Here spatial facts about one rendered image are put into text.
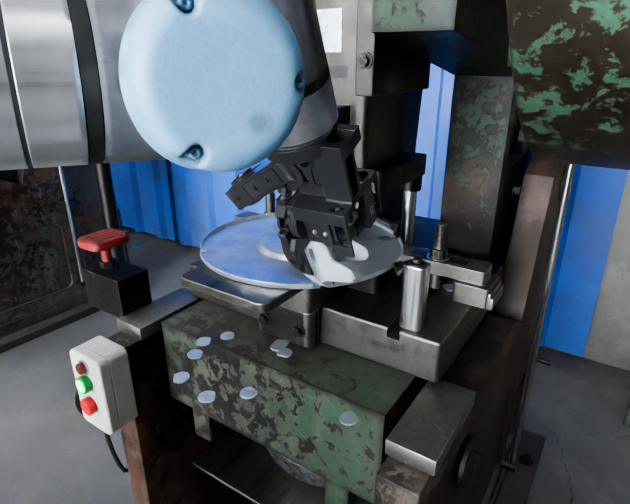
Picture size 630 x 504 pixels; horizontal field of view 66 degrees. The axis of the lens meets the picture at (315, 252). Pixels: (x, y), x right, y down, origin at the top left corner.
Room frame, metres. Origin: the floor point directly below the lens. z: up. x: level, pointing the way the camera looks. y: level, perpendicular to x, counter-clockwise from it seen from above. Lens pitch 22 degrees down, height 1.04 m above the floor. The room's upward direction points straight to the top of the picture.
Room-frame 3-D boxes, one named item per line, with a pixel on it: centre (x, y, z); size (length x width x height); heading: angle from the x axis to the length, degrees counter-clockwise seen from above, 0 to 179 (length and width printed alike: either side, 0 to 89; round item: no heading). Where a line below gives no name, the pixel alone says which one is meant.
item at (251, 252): (0.66, 0.02, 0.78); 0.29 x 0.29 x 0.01
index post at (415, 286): (0.56, -0.13, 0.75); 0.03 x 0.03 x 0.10; 56
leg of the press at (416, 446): (0.73, -0.35, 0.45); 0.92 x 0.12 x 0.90; 146
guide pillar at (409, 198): (0.77, -0.15, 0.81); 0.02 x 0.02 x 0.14
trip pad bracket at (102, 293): (0.74, 0.33, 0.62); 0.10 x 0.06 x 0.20; 56
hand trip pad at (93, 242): (0.75, 0.35, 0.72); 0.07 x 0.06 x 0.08; 146
